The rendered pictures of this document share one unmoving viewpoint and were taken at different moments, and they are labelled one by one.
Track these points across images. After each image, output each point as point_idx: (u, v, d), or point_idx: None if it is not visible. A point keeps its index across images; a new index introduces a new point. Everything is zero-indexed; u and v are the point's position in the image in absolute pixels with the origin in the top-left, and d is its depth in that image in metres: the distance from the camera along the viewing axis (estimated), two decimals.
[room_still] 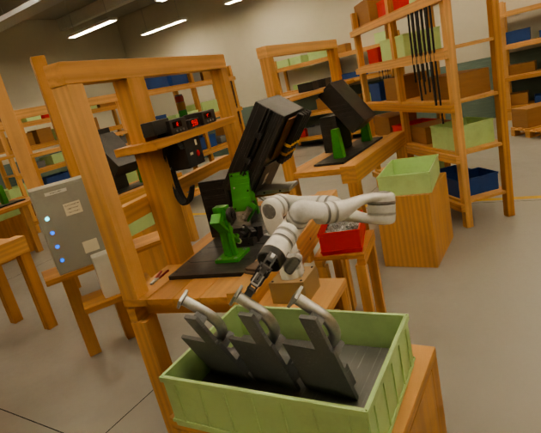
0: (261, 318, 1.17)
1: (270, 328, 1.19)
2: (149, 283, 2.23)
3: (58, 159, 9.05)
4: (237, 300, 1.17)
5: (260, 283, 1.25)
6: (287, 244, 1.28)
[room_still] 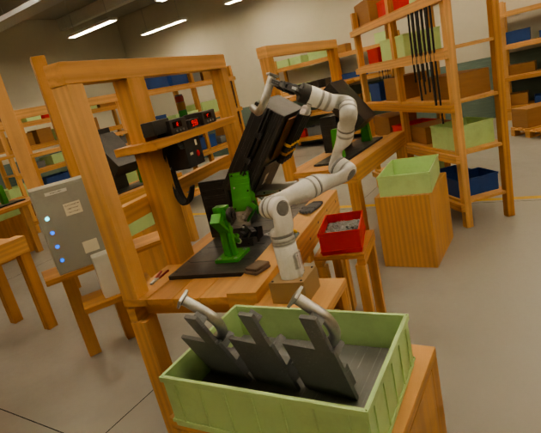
0: (261, 97, 1.69)
1: (258, 106, 1.71)
2: (149, 283, 2.23)
3: (58, 159, 9.05)
4: (268, 76, 1.67)
5: (283, 90, 1.71)
6: (316, 101, 1.70)
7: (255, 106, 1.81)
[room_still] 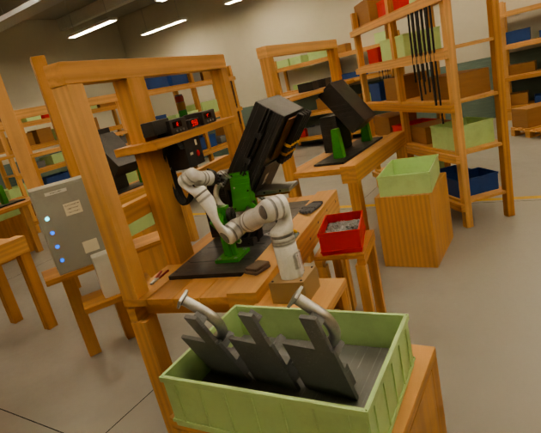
0: None
1: None
2: (149, 283, 2.23)
3: (58, 159, 9.05)
4: None
5: None
6: None
7: None
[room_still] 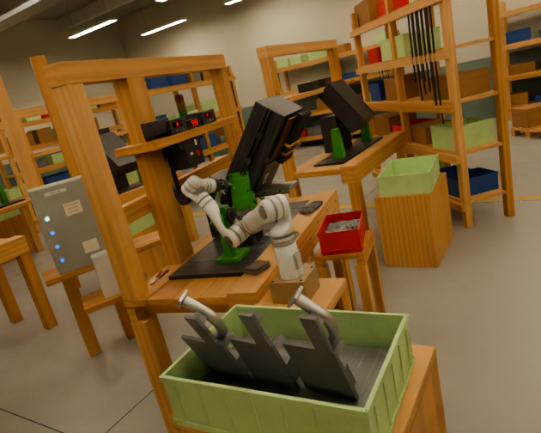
0: None
1: (219, 201, 2.49)
2: (149, 283, 2.23)
3: (58, 159, 9.05)
4: (226, 182, 2.46)
5: None
6: None
7: None
